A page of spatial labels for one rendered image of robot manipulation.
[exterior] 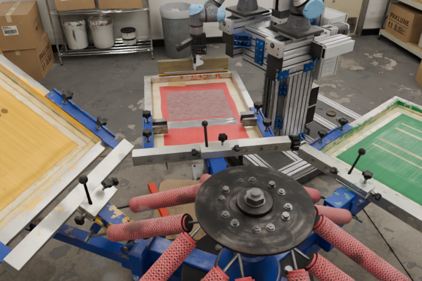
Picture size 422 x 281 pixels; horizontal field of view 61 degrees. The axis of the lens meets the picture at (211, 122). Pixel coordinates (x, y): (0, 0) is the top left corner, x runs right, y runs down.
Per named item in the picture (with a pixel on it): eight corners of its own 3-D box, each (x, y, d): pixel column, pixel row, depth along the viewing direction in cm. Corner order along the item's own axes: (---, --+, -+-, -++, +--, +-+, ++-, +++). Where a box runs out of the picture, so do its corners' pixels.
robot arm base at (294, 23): (297, 22, 228) (299, 6, 222) (315, 28, 217) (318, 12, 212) (280, 26, 221) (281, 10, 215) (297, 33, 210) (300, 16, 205)
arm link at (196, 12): (205, 6, 187) (189, 7, 186) (205, 27, 193) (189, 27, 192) (203, 2, 194) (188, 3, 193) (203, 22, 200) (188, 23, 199)
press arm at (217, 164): (207, 159, 154) (207, 150, 151) (220, 157, 155) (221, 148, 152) (213, 186, 140) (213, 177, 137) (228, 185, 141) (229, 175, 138)
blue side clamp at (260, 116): (248, 116, 193) (248, 105, 189) (257, 115, 193) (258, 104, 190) (264, 150, 168) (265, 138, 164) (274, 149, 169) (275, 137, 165)
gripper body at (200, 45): (206, 56, 202) (206, 35, 196) (191, 56, 201) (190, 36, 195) (204, 51, 209) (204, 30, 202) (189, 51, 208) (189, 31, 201)
